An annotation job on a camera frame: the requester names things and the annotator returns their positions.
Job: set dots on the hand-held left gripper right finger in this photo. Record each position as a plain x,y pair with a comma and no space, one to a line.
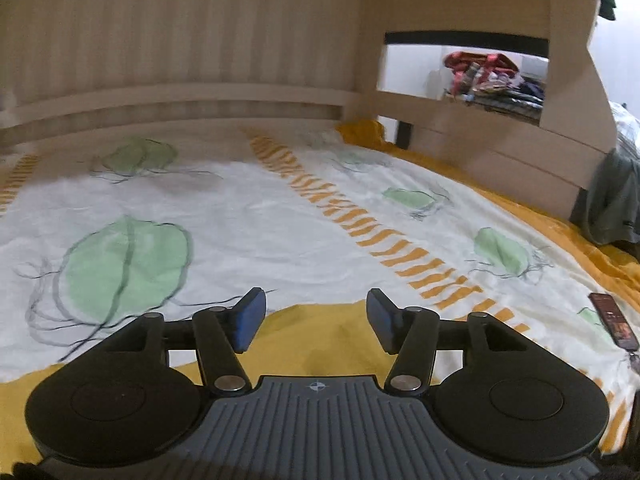
382,321

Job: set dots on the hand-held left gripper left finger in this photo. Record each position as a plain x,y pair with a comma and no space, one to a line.
248,320

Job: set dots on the yellow small garment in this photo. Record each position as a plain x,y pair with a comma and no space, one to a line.
320,340

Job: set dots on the pile of colourful clothes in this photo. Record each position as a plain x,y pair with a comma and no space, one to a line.
492,80

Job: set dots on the white leaf-print bed sheet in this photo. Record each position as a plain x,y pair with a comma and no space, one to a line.
275,220

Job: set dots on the yellow pillow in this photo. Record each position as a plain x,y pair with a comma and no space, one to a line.
361,132

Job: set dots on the wooden bedside shelf unit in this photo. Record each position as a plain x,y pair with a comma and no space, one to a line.
500,155

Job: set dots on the black smartphone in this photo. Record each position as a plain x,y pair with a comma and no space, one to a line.
613,320

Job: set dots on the grey-green cloth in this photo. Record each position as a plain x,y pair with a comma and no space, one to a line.
606,200

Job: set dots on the wooden slatted headboard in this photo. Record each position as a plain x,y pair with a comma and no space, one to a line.
190,35

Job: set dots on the pale printed cloth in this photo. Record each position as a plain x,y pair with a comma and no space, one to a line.
627,125

